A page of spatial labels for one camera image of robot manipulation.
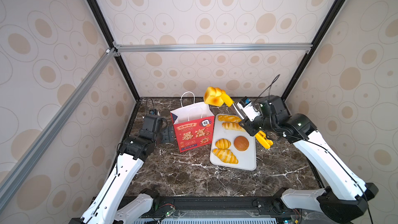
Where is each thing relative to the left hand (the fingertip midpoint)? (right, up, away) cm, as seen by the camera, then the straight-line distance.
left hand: (166, 129), depth 73 cm
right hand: (+34, +4, -5) cm, 35 cm away
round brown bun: (+40, -10, +18) cm, 45 cm away
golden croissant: (+30, -16, +13) cm, 37 cm away
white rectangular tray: (+35, -12, +22) cm, 43 cm away
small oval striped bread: (+29, -10, +18) cm, 36 cm away
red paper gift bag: (+13, +2, +5) cm, 14 cm away
